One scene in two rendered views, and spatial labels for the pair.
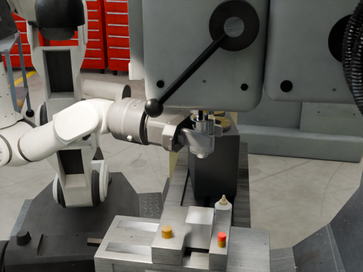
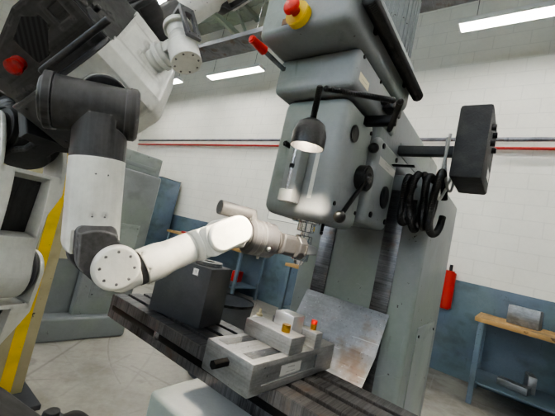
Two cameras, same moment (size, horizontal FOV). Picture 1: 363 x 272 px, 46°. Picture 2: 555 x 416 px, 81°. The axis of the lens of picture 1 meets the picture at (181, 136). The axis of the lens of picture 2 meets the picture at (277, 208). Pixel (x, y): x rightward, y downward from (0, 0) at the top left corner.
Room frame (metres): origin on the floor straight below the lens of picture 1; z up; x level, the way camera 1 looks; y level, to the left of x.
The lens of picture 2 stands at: (0.37, 0.77, 1.25)
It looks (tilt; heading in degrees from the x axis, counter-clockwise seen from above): 5 degrees up; 300
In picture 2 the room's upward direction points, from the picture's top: 13 degrees clockwise
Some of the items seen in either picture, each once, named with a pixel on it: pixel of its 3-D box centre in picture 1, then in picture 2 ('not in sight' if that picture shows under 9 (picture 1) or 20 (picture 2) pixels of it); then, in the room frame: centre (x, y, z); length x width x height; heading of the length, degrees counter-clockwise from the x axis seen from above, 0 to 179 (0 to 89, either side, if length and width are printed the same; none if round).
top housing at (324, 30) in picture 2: not in sight; (345, 54); (0.74, -0.05, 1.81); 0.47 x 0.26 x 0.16; 83
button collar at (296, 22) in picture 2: not in sight; (298, 15); (0.77, 0.19, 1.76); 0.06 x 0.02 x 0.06; 173
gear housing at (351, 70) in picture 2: not in sight; (341, 101); (0.74, -0.08, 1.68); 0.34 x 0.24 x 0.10; 83
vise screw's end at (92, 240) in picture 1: (96, 242); (219, 363); (0.77, 0.18, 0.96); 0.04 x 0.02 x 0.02; 81
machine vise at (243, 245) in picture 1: (185, 247); (277, 347); (0.74, -0.01, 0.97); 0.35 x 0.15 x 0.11; 81
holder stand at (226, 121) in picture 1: (211, 147); (191, 286); (1.14, -0.09, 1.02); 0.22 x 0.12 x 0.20; 4
